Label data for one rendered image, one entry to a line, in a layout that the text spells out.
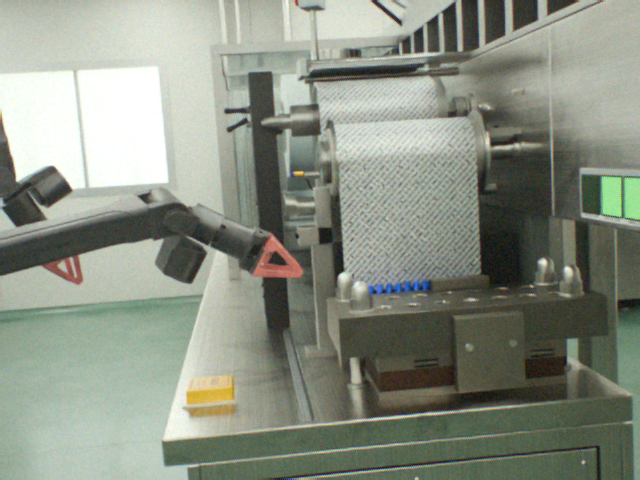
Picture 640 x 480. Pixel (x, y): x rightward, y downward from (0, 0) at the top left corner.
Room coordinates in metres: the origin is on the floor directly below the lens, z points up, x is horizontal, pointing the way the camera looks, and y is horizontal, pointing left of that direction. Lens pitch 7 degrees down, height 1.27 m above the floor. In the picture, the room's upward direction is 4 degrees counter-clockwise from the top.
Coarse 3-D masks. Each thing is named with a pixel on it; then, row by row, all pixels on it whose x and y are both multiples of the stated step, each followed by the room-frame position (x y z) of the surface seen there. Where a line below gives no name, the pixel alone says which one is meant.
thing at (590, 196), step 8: (584, 176) 1.06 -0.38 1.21; (592, 176) 1.04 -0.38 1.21; (584, 184) 1.06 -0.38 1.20; (592, 184) 1.04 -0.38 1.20; (584, 192) 1.06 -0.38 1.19; (592, 192) 1.04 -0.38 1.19; (584, 200) 1.06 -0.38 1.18; (592, 200) 1.04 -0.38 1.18; (584, 208) 1.06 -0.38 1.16; (592, 208) 1.04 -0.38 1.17
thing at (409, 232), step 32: (352, 192) 1.25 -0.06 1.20; (384, 192) 1.26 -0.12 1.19; (416, 192) 1.26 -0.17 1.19; (448, 192) 1.27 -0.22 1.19; (352, 224) 1.25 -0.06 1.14; (384, 224) 1.26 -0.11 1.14; (416, 224) 1.26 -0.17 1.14; (448, 224) 1.27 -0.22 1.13; (352, 256) 1.25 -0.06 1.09; (384, 256) 1.26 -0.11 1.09; (416, 256) 1.26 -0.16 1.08; (448, 256) 1.27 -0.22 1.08; (384, 288) 1.26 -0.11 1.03
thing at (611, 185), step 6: (606, 180) 1.00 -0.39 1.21; (612, 180) 0.98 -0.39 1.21; (618, 180) 0.97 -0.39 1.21; (606, 186) 1.00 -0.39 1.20; (612, 186) 0.98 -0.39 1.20; (618, 186) 0.97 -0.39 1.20; (606, 192) 1.00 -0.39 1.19; (612, 192) 0.98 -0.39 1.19; (618, 192) 0.97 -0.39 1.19; (606, 198) 1.00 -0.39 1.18; (612, 198) 0.98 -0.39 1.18; (618, 198) 0.97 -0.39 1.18; (606, 204) 1.00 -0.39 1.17; (612, 204) 0.98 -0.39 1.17; (618, 204) 0.97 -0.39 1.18; (606, 210) 1.00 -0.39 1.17; (612, 210) 0.98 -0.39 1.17; (618, 210) 0.97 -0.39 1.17
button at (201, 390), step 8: (216, 376) 1.16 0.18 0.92; (224, 376) 1.16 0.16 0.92; (232, 376) 1.16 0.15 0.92; (192, 384) 1.13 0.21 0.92; (200, 384) 1.12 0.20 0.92; (208, 384) 1.12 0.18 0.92; (216, 384) 1.12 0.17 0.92; (224, 384) 1.12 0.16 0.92; (232, 384) 1.12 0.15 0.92; (192, 392) 1.10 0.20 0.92; (200, 392) 1.10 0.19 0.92; (208, 392) 1.10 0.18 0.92; (216, 392) 1.10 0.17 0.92; (224, 392) 1.10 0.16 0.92; (232, 392) 1.11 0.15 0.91; (192, 400) 1.10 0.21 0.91; (200, 400) 1.10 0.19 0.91; (208, 400) 1.10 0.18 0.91; (216, 400) 1.10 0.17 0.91; (224, 400) 1.10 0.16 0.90
